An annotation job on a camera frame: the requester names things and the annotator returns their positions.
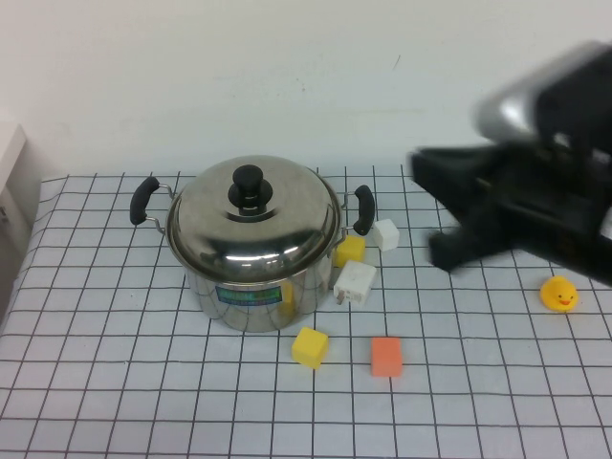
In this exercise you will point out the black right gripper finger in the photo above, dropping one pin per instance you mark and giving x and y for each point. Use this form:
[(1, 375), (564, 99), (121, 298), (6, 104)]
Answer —
[(464, 248), (449, 165)]

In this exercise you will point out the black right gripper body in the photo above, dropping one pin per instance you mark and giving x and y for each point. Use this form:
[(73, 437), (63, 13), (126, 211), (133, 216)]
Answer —
[(550, 205)]

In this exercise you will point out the steel pot lid black knob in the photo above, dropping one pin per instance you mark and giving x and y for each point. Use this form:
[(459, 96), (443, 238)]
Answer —
[(248, 239)]

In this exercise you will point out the white foam cube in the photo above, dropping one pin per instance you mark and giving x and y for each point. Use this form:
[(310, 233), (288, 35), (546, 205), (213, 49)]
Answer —
[(386, 234)]

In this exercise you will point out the yellow rubber duck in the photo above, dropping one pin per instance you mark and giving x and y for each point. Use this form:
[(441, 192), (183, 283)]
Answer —
[(557, 294)]

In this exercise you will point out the white power adapter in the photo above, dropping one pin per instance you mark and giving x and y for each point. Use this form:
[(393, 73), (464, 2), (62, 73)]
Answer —
[(355, 282)]

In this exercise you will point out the yellow foam cube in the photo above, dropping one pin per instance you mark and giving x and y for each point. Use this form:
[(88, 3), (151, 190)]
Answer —
[(309, 348), (349, 249)]

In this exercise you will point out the orange foam block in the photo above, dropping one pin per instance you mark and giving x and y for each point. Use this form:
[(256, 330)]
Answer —
[(386, 357)]

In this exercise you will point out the white black checked tablecloth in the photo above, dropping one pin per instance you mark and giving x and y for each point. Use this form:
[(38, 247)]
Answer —
[(143, 382)]

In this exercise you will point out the white cabinet edge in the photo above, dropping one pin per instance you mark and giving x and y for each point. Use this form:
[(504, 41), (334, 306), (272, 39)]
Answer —
[(12, 158)]

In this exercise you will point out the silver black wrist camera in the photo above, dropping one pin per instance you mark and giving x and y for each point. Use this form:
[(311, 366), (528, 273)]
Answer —
[(521, 102)]

